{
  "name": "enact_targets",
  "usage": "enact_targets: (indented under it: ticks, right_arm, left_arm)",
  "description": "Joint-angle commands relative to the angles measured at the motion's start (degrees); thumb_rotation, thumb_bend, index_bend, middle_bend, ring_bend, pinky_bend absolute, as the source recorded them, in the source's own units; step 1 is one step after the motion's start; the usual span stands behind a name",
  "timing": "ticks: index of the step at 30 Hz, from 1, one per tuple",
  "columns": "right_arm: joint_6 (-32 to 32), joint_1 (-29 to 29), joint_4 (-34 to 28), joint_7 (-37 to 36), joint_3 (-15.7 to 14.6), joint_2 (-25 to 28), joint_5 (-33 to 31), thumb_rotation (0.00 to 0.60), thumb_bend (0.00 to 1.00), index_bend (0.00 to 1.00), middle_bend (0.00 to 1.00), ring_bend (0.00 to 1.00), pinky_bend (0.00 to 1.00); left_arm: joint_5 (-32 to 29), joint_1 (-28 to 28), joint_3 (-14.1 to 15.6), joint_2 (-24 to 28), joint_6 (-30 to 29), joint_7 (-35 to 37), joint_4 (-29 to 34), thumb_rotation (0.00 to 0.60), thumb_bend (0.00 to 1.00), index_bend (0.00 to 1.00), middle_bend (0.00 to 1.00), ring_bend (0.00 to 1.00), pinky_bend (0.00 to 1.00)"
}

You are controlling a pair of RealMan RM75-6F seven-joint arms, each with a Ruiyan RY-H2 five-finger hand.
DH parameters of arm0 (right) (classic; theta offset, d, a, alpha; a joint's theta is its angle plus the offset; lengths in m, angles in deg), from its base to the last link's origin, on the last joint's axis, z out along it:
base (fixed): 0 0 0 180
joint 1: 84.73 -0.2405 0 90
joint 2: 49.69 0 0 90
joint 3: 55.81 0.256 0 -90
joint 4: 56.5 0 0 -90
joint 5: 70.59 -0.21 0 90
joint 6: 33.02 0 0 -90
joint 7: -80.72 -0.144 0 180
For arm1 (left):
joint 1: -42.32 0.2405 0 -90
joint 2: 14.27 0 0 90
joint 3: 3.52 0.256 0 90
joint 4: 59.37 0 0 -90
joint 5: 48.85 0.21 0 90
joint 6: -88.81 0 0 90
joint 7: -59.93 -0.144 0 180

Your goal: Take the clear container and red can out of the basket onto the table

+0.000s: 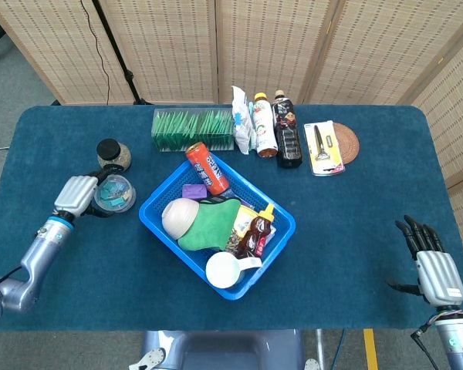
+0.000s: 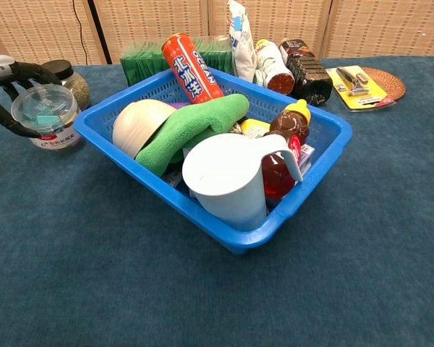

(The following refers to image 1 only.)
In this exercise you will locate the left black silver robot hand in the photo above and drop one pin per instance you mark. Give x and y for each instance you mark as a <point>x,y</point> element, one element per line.
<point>75,192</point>

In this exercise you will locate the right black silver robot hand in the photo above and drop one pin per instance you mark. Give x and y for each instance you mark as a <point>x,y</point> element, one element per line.
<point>440,275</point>

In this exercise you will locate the clear tub of clips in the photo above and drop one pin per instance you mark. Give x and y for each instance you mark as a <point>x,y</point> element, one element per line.
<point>115,194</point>

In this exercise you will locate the orange soda can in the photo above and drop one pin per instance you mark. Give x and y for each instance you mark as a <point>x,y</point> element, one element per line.
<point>208,169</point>

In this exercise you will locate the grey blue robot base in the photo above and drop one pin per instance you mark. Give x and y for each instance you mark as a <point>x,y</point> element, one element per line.
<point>224,352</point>

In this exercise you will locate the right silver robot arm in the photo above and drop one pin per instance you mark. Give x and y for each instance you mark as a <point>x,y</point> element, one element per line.
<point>457,341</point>

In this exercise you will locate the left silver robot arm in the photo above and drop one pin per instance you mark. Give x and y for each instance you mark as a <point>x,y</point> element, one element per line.
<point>42,248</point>

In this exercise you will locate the clear box green packets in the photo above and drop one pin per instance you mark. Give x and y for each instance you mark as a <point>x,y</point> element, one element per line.
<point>193,129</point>

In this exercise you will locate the printed snack package corner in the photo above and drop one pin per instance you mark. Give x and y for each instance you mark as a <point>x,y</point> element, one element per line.
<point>271,233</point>

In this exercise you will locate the brown sauce bottle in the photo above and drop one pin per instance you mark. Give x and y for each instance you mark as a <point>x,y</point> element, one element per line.
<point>256,233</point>

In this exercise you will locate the white label bottle yellow cap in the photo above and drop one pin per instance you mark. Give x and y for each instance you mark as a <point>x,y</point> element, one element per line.
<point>265,127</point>

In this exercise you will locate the dark tea bottle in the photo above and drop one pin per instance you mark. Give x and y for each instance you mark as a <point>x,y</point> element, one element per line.
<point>288,135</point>

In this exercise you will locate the glass jar black lid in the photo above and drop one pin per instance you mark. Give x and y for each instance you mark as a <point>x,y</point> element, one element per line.
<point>113,152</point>

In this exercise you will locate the blue felt table cover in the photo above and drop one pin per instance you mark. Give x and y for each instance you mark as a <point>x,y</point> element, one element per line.
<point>100,270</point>

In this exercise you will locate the blue plastic basket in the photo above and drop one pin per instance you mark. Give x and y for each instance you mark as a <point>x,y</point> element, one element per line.
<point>158,219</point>

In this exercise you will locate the beige bowl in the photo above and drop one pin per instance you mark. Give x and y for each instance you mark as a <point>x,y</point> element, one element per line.
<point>179,217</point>

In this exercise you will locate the purple block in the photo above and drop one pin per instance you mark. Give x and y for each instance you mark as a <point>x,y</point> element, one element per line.
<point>195,191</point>

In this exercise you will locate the green fleece cloth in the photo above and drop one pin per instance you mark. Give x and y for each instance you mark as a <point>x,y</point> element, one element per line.
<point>212,227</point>

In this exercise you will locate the black tripod stand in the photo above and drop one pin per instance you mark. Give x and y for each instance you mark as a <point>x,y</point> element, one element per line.
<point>117,54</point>

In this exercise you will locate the round woven coaster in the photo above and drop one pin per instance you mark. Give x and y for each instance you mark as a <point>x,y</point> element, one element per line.
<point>349,142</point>

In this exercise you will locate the patterned seed packet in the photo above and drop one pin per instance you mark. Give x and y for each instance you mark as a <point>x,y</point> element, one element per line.
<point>234,239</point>

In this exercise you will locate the white measuring scoop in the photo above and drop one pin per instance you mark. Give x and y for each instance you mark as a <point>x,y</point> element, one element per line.
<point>224,270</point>

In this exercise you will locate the yellow razor blister pack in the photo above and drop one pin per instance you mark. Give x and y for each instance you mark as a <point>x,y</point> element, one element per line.
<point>324,150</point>

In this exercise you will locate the yellow lidded packet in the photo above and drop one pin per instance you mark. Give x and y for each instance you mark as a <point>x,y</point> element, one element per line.
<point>245,219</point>

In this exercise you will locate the bamboo folding screen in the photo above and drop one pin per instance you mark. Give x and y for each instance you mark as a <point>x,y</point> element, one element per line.
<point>169,46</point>

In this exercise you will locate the white snack bag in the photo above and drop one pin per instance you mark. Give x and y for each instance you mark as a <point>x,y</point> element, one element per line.
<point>240,123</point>

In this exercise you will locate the blue toothbrush pack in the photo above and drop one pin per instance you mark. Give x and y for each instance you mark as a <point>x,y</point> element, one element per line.
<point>251,131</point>

